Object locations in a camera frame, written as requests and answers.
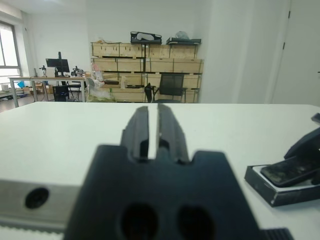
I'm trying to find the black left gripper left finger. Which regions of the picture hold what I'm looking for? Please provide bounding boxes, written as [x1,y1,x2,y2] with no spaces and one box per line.
[120,105,151,161]

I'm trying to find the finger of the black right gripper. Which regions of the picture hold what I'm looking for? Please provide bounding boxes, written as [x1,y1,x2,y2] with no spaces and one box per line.
[283,126,320,161]

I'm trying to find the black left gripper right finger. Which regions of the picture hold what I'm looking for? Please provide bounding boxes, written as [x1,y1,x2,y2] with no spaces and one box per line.
[156,103,190,165]

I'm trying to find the black box base white insert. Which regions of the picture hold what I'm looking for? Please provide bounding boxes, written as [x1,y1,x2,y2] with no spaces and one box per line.
[244,163,320,208]

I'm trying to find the stacked wooden crates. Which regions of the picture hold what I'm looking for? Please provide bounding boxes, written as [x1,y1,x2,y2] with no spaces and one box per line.
[90,41,205,103]

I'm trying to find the black computer tower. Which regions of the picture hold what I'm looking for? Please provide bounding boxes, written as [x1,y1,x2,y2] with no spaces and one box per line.
[53,84,70,102]

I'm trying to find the flat black case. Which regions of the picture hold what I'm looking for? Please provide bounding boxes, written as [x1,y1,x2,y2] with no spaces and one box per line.
[166,37,203,46]

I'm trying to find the open black case white item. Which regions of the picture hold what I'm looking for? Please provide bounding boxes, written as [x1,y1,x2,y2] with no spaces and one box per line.
[130,31,163,45]

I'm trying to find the white door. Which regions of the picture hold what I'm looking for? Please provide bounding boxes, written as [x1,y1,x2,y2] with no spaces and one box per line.
[271,0,320,105]

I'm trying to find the black monitor on stand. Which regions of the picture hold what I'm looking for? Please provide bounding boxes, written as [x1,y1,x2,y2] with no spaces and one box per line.
[45,51,70,78]

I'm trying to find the long white-framed desk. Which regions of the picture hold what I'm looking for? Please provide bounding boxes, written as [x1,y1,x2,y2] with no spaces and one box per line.
[8,76,87,108]

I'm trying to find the large multi-pane window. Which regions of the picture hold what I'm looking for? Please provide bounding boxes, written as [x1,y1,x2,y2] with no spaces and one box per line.
[0,21,23,79]

